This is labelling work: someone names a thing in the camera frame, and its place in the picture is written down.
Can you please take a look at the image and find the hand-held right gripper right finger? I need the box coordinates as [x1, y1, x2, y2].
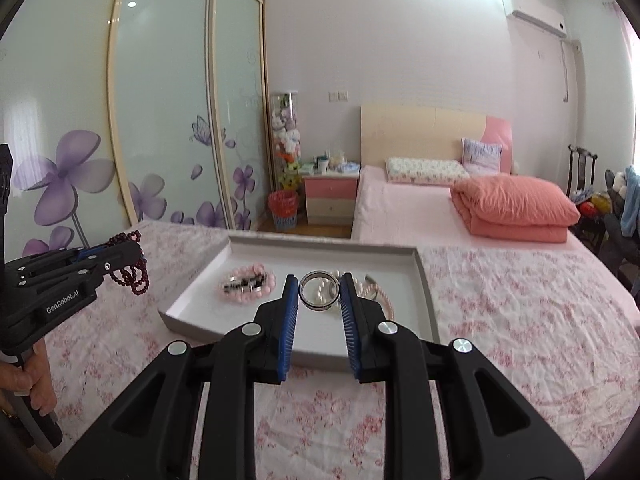
[339, 272, 586, 480]

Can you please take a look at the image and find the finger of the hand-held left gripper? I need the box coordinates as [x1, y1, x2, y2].
[75, 241, 145, 282]
[75, 232, 142, 263]

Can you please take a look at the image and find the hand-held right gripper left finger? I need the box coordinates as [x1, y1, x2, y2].
[55, 274, 301, 480]

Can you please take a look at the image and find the dark red bead bracelet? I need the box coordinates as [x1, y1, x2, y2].
[102, 230, 151, 296]

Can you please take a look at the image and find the silver ring bangle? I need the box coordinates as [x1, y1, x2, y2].
[298, 270, 342, 311]

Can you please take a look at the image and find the pink pearl necklace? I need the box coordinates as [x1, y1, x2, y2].
[352, 272, 397, 322]

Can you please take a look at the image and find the white pearl necklace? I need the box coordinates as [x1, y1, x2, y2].
[305, 270, 347, 307]

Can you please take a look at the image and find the black and silver bead bracelet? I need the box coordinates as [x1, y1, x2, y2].
[225, 272, 265, 293]

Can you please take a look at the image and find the grey cardboard tray box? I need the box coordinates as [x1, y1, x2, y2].
[157, 235, 441, 368]

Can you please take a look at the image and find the person's left hand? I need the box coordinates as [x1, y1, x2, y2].
[0, 340, 57, 417]

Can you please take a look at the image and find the red plastic waste basket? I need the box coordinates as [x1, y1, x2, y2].
[267, 190, 300, 233]

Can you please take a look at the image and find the plain pink mattress sheet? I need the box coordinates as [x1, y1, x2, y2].
[350, 165, 591, 251]

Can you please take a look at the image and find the pink and white nightstand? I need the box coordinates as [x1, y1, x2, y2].
[302, 170, 360, 226]

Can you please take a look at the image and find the pink floral bedsheet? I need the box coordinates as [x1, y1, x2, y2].
[0, 222, 640, 480]

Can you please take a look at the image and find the cream patterned pillow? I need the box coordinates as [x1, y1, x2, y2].
[384, 156, 471, 184]

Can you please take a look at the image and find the floral glass sliding wardrobe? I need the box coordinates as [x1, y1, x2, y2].
[0, 0, 271, 261]

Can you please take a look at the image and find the clear tube of plush toys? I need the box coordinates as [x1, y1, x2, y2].
[270, 90, 303, 196]

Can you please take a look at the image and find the folded orange quilt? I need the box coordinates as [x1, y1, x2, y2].
[451, 175, 581, 245]

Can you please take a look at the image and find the beige and pink headboard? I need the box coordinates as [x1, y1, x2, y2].
[360, 102, 513, 176]

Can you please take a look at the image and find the lavender printed pillow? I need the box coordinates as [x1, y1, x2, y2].
[460, 137, 503, 176]

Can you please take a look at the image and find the pile of colourful bags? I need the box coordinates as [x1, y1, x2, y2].
[575, 192, 609, 222]

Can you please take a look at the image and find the dark wooden chair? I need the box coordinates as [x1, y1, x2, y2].
[567, 145, 599, 201]

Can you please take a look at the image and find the black chair with clothes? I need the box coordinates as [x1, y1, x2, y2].
[602, 169, 640, 283]

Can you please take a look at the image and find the blue fleece garment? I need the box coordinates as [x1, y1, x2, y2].
[620, 165, 640, 237]

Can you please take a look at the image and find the pink bead bracelet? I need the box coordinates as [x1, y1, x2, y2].
[217, 261, 277, 306]

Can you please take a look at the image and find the white wall pipe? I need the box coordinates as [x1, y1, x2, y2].
[560, 37, 582, 103]

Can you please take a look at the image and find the white wall air conditioner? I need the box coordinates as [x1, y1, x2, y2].
[505, 0, 568, 38]

